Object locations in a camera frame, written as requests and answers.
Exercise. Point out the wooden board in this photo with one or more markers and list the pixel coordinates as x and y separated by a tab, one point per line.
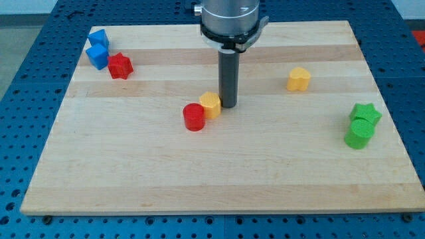
120	147

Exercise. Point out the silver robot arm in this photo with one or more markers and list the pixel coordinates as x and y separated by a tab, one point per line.
231	27

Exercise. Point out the blue cube block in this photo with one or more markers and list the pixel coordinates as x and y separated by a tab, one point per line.
99	37
98	56

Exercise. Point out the blue cube block upper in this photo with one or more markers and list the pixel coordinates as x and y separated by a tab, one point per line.
99	37

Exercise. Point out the red cylinder block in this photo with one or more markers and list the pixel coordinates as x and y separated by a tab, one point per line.
194	117

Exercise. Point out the yellow heart block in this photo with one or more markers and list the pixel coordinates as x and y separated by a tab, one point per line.
298	79

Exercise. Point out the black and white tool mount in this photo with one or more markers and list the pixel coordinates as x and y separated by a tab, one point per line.
233	44

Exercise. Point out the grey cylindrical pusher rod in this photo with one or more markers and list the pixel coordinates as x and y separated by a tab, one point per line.
228	66

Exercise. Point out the green star block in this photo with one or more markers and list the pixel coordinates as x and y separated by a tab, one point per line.
365	112

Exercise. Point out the yellow hexagon block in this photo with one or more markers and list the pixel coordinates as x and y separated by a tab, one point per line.
211	103

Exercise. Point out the blue cube block lower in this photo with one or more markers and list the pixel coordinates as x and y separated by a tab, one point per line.
98	56

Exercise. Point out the green cylinder block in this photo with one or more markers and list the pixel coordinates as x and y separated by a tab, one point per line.
359	133

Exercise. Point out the red star block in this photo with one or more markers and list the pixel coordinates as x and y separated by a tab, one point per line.
119	66

